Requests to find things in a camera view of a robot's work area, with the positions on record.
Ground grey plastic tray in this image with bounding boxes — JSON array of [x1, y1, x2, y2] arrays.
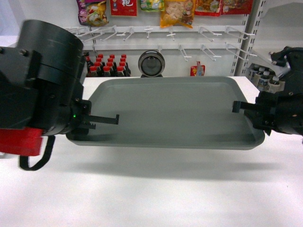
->
[[66, 77, 265, 150]]

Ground red snack packet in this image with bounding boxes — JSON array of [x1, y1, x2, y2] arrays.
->
[[190, 61, 205, 77]]

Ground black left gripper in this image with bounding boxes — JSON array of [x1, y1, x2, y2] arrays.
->
[[41, 98, 120, 137]]

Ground black barcode scanner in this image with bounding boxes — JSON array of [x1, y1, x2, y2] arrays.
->
[[138, 50, 165, 78]]

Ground purple snack bag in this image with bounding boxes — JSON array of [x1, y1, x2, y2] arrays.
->
[[76, 0, 108, 27]]

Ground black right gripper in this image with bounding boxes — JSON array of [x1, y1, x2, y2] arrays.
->
[[232, 91, 283, 136]]

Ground yellow snack bag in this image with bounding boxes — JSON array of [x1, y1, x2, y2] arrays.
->
[[160, 0, 196, 28]]

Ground red hanging packet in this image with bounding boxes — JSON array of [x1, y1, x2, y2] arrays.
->
[[110, 0, 137, 17]]

